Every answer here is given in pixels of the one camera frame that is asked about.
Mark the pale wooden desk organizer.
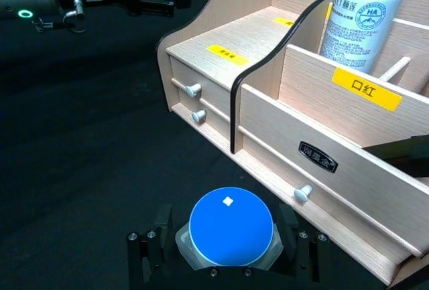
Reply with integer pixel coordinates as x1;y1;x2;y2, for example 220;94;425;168
156;0;429;287

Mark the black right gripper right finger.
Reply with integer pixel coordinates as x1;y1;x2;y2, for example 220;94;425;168
277;204;331;283

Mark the thin dark cable silver plug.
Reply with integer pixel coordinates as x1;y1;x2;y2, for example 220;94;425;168
32;0;86;33

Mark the black table cloth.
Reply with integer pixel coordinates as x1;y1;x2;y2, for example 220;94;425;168
0;0;429;290

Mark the small wooden drawer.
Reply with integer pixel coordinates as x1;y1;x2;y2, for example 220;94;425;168
177;88;233;139
169;55;233;112

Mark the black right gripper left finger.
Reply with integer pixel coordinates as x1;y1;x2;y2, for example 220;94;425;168
126;204;174;284

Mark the white spray can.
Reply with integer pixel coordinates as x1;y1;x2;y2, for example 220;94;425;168
318;0;409;75

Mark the wide wooden drawer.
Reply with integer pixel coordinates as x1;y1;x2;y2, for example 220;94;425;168
240;128;416;259

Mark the clear jar with blue lid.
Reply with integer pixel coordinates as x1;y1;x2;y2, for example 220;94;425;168
174;187;284;271

